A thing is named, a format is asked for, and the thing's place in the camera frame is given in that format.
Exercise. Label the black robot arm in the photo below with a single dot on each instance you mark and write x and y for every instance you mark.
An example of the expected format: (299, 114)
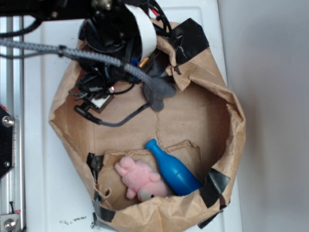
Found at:
(47, 10)

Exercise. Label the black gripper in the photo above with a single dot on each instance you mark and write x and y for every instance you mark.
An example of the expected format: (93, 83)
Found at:
(122, 30)

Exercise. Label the aluminium frame rail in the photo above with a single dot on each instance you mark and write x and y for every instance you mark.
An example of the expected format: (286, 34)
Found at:
(12, 186)

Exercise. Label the pink plush pig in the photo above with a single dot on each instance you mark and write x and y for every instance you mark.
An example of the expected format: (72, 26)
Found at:
(141, 180)

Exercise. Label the blue plastic bottle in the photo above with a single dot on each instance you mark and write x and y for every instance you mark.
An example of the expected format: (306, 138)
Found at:
(174, 172)

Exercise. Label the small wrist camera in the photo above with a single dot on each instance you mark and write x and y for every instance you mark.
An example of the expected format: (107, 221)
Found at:
(97, 102)

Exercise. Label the white plastic tray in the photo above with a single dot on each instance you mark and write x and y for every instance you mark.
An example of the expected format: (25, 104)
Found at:
(56, 198)

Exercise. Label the black mounting plate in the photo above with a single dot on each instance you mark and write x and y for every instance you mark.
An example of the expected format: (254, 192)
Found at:
(6, 141)

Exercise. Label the grey plush bunny keychain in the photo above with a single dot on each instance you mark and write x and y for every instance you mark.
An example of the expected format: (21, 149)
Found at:
(156, 89)

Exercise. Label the brown paper bag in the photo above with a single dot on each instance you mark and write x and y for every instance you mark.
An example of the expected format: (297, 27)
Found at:
(203, 125)

